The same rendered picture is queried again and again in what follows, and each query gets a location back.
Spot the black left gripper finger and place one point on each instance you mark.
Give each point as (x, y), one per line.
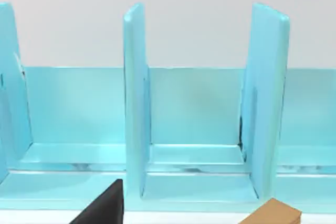
(106, 205)

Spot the light blue rack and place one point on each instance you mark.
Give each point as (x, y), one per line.
(78, 108)

